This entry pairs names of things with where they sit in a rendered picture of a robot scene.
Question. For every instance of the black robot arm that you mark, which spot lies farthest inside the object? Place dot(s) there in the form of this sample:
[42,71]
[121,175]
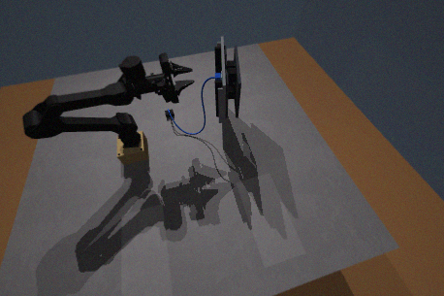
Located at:
[45,119]

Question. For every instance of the blue cable with plug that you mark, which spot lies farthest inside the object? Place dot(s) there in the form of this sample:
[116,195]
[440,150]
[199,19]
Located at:
[218,77]

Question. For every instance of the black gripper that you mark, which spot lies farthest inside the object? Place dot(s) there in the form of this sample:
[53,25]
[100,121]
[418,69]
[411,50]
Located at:
[169,68]

